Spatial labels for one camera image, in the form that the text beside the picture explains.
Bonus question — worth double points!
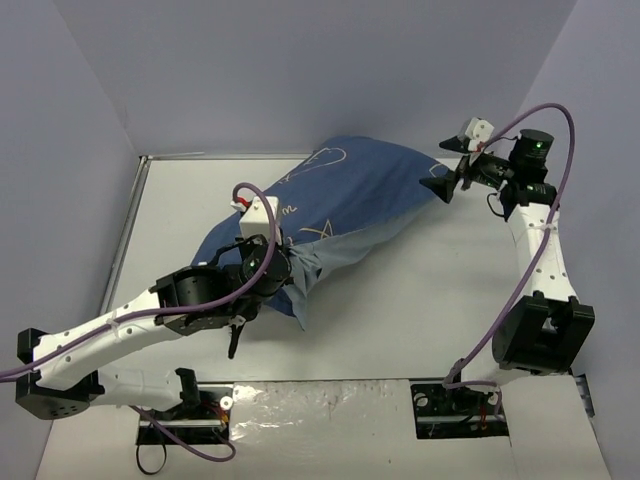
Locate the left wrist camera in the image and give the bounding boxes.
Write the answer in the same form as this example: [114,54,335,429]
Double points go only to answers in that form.
[230,196,282,244]

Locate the black cable loop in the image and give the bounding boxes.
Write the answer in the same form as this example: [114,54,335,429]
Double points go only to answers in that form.
[135,442,169,476]

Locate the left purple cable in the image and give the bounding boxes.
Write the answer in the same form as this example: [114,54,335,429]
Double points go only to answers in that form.
[0,182,281,462]

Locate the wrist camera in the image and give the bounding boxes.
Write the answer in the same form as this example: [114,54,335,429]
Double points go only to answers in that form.
[230,196,282,244]
[460,117,494,152]

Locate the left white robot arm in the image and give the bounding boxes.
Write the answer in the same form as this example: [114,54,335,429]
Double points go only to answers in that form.
[15,235,292,420]

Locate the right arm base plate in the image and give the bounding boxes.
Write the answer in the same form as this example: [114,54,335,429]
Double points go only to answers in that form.
[410,382,509,440]

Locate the blue patterned pillowcase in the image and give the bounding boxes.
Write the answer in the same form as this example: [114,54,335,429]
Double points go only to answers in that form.
[192,134,464,332]

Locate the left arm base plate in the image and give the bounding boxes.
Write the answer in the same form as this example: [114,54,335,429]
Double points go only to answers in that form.
[147,384,234,446]

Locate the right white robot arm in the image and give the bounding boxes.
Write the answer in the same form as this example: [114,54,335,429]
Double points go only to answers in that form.
[420,120,595,413]

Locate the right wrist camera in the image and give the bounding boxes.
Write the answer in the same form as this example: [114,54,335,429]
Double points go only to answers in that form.
[460,117,494,152]

